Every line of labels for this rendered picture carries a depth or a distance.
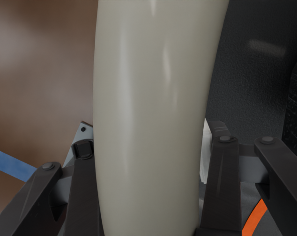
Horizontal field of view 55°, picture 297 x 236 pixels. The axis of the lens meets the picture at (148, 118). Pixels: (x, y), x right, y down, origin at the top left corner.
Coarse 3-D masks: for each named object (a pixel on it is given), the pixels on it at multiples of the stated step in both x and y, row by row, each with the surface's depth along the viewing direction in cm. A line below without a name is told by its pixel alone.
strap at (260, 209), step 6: (258, 204) 115; (264, 204) 115; (258, 210) 116; (264, 210) 116; (252, 216) 118; (258, 216) 117; (246, 222) 119; (252, 222) 118; (258, 222) 118; (246, 228) 120; (252, 228) 119; (246, 234) 121
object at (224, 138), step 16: (224, 144) 13; (224, 160) 12; (208, 176) 11; (224, 176) 11; (208, 192) 10; (224, 192) 10; (240, 192) 12; (208, 208) 9; (224, 208) 9; (240, 208) 9; (208, 224) 9; (224, 224) 9; (240, 224) 9
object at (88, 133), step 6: (84, 126) 114; (90, 126) 114; (78, 132) 115; (84, 132) 115; (90, 132) 115; (78, 138) 116; (84, 138) 116; (90, 138) 116; (72, 156) 120; (66, 162) 121; (72, 162) 97; (60, 234) 70
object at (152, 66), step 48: (144, 0) 5; (192, 0) 5; (96, 48) 7; (144, 48) 6; (192, 48) 6; (96, 96) 7; (144, 96) 6; (192, 96) 6; (96, 144) 7; (144, 144) 6; (192, 144) 7; (144, 192) 7; (192, 192) 8
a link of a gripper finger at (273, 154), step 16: (256, 144) 13; (272, 144) 13; (272, 160) 12; (288, 160) 11; (272, 176) 11; (288, 176) 10; (272, 192) 11; (288, 192) 10; (272, 208) 12; (288, 208) 10; (288, 224) 10
